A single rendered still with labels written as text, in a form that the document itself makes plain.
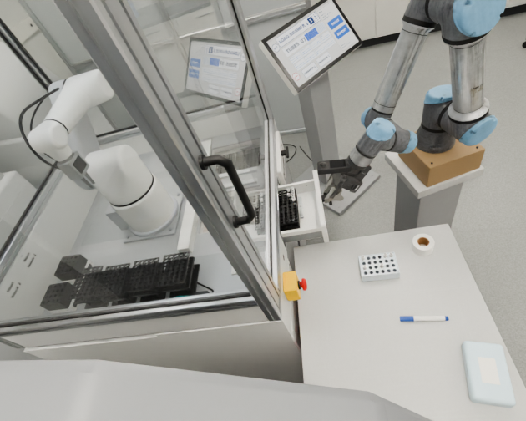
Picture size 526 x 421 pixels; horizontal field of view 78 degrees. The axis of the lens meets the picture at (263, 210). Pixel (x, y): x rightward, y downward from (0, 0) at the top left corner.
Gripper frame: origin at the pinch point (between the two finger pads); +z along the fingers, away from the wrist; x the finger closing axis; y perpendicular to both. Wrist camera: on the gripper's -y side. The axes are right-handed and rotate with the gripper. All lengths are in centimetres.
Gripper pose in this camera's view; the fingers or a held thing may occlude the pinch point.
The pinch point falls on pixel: (324, 196)
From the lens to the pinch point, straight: 125.6
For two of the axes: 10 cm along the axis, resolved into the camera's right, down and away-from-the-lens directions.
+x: 0.0, -7.6, 6.5
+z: -3.4, 6.1, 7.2
